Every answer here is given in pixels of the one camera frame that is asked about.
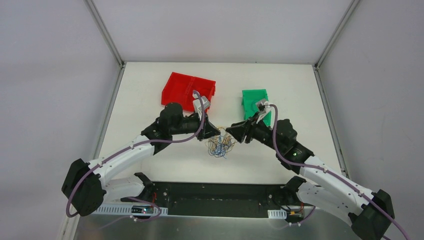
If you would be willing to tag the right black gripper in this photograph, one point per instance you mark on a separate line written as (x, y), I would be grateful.
(248, 131)

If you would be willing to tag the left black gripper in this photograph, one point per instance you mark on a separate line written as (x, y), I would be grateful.
(203, 127)

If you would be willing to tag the green plastic bin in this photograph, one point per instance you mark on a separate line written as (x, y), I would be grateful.
(249, 99)

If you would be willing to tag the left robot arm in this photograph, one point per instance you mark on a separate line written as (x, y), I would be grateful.
(88, 184)

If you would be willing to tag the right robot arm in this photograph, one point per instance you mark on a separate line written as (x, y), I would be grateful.
(367, 212)

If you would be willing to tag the red plastic bin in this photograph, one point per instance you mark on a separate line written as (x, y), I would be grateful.
(179, 89)

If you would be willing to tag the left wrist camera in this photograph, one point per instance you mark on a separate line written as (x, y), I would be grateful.
(200, 104)

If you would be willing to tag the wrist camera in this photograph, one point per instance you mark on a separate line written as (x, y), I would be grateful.
(200, 104)
(263, 106)

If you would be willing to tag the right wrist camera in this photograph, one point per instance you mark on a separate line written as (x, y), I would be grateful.
(263, 106)

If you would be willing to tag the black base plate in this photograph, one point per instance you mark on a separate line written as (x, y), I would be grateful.
(224, 200)

